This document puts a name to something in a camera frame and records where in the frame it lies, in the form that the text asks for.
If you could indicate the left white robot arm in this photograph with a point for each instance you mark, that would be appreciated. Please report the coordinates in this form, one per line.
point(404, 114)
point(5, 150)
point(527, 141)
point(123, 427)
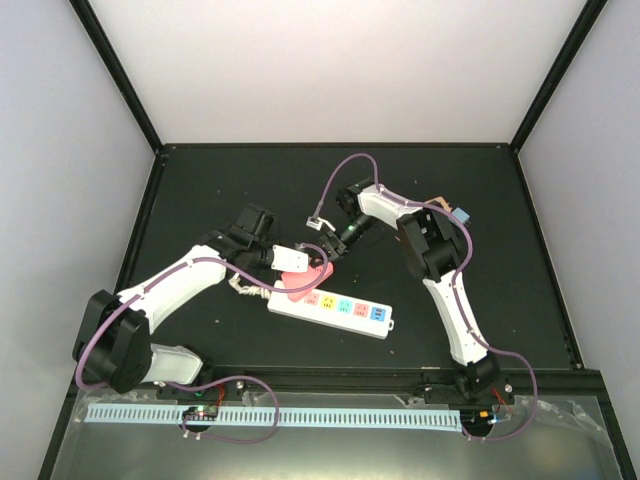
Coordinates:
point(114, 347)

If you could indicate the left circuit board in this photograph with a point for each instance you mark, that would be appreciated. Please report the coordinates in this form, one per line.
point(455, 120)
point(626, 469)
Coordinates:
point(200, 413)

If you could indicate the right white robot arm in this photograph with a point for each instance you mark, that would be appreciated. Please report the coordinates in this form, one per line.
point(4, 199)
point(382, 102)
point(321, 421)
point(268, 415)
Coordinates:
point(435, 253)

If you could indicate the circuit board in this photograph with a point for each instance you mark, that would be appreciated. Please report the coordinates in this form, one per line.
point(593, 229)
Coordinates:
point(477, 418)
point(200, 413)

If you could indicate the orange cube plug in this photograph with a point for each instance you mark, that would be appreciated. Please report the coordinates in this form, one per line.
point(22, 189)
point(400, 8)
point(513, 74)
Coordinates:
point(440, 202)

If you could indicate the blue cube plug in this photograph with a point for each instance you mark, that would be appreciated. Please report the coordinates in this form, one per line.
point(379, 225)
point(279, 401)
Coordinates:
point(461, 215)

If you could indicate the right circuit board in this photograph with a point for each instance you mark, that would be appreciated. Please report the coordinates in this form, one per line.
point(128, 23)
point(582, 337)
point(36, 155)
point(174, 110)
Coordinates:
point(477, 418)

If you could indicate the light blue slotted cable duct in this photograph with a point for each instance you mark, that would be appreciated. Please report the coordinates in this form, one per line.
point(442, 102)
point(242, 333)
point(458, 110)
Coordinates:
point(283, 417)

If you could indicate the black aluminium frame rail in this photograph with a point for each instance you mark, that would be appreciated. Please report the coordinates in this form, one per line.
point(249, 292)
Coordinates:
point(436, 385)

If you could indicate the pink extension socket adapter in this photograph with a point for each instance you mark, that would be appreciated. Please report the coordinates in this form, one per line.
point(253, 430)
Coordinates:
point(304, 282)

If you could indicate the white power strip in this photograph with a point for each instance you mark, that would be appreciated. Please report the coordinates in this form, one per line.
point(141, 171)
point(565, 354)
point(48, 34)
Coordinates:
point(336, 311)

